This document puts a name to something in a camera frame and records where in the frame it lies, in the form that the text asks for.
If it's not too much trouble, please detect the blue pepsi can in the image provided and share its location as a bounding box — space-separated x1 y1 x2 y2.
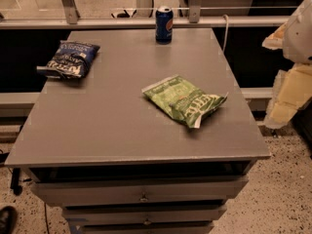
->
155 6 174 44

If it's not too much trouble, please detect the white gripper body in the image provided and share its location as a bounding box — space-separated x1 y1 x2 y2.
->
283 0 312 64

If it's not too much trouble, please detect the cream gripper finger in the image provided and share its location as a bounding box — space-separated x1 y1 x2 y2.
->
264 63 312 129
262 24 286 50

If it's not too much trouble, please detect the middle drawer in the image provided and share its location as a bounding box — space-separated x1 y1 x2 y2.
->
62 204 226 225

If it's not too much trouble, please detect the white cable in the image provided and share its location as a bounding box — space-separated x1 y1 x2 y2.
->
221 14 230 54

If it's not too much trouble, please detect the top drawer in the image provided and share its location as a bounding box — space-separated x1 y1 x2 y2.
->
31 175 249 207

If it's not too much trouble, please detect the black shoe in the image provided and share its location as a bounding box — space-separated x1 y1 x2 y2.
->
0 206 18 234

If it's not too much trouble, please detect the green chip bag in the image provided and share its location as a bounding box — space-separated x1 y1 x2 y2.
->
141 75 227 129

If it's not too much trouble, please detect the drawer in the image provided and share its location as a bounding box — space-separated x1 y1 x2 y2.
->
31 175 249 207
62 204 226 225

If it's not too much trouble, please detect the grey drawer cabinet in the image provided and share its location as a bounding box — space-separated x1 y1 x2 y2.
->
7 28 270 234

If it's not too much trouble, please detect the blue chip bag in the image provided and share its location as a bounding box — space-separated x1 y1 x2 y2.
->
36 41 100 79

